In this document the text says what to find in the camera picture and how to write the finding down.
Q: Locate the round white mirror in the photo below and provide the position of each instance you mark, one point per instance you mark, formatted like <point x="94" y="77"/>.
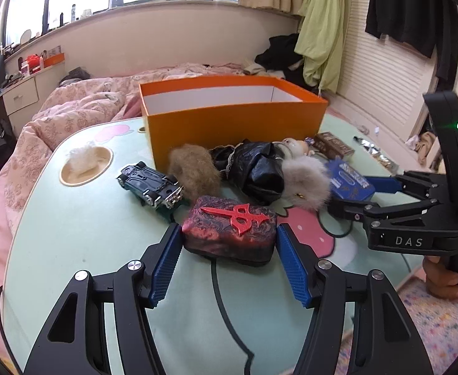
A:
<point x="26" y="36"/>

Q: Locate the person's right hand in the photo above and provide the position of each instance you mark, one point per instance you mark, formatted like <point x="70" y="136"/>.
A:
<point x="443" y="279"/>

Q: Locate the silver foil snack packet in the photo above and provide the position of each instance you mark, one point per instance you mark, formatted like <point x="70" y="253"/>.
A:
<point x="387" y="162"/>
<point x="366" y="144"/>

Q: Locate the dark grey cloth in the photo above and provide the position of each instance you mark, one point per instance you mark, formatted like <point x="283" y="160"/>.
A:
<point x="76" y="75"/>

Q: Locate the dark teal toy car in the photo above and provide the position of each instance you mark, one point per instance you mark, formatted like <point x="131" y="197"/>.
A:
<point x="150" y="185"/>

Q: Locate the orange cardboard box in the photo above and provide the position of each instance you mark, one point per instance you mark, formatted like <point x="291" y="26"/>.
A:
<point x="236" y="132"/>

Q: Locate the black clothing pile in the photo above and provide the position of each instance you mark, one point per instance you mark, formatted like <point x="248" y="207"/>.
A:
<point x="279" y="54"/>

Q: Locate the small orange box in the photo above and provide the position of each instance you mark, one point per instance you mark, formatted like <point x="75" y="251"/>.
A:
<point x="53" y="60"/>

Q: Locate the brown fur ball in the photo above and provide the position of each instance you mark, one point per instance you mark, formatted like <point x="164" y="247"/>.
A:
<point x="193" y="172"/>

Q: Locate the red container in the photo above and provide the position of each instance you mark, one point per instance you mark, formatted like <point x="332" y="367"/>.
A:
<point x="33" y="64"/>

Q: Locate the grey fur pompom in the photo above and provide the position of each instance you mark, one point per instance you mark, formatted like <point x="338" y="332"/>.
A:
<point x="307" y="181"/>

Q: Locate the blue metal tin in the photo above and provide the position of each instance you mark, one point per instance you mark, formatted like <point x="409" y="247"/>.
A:
<point x="346" y="181"/>

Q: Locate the white cup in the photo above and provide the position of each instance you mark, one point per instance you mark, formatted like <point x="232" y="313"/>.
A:
<point x="86" y="13"/>

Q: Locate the white drawer cabinet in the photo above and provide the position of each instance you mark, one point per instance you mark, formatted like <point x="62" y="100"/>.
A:
<point x="19" y="95"/>

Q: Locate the white slatted radiator cover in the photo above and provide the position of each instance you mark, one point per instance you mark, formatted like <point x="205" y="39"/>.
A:
<point x="381" y="78"/>

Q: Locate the colourful speckled rug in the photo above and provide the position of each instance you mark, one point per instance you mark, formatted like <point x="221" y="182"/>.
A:
<point x="428" y="328"/>

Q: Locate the small brown box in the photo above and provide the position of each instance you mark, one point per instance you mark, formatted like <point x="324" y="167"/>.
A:
<point x="334" y="145"/>

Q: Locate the green cartoon printed desktop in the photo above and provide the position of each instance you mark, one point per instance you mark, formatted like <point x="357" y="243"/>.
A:
<point x="96" y="242"/>

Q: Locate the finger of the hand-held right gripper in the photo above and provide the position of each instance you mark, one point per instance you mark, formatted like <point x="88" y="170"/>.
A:
<point x="385" y="184"/>
<point x="346" y="208"/>

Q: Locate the white fluff tuft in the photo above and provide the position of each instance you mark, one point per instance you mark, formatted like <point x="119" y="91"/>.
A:
<point x="85" y="158"/>

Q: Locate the red black carved block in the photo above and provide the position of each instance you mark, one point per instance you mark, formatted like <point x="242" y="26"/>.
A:
<point x="229" y="238"/>

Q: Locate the light green hanging garment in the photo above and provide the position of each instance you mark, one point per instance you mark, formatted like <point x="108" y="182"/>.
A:
<point x="322" y="27"/>

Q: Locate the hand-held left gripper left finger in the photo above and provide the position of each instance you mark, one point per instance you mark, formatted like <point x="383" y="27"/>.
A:
<point x="166" y="261"/>

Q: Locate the beige cloth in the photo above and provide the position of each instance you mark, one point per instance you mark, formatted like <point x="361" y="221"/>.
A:
<point x="422" y="146"/>

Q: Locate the black hanging clothes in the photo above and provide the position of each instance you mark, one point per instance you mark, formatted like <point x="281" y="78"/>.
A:
<point x="404" y="7"/>

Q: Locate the doll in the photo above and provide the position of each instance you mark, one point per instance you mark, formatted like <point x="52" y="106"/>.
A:
<point x="258" y="168"/>

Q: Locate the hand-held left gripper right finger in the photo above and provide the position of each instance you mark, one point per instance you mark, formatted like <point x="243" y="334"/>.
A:
<point x="295" y="265"/>

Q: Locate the pink floral quilt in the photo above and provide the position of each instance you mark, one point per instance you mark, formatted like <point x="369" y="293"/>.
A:
<point x="76" y="101"/>

